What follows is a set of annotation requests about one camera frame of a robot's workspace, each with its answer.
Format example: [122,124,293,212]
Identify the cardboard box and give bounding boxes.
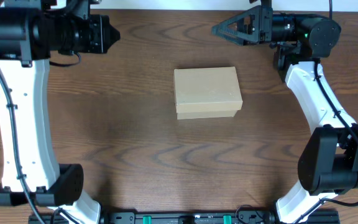
[174,67,243,119]

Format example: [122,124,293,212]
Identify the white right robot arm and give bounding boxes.
[211,1,358,223]

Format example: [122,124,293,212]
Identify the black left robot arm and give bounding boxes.
[0,0,120,223]

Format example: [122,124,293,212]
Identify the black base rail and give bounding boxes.
[28,208,341,224]

